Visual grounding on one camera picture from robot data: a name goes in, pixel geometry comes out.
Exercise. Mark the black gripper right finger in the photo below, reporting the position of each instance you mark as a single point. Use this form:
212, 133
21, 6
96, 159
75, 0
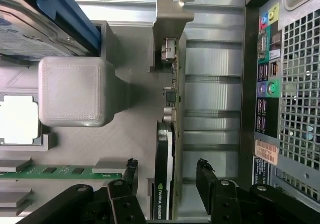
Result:
220, 204

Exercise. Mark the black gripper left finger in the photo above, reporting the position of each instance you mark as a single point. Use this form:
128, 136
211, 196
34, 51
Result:
125, 204

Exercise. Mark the green RAM stick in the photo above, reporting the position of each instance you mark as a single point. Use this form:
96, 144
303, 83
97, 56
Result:
62, 171

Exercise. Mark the grey parts rack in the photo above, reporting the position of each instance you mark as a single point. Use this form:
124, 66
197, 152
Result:
70, 91

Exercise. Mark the silver CPU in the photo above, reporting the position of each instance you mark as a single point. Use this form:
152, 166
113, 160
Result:
17, 119

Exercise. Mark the black open PC case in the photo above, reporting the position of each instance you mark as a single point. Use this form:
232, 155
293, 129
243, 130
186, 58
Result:
250, 59

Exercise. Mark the blue disk carrier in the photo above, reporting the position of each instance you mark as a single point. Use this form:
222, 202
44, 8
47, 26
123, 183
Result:
75, 22

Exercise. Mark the hard disk with blue label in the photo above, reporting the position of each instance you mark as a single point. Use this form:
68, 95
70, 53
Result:
25, 34

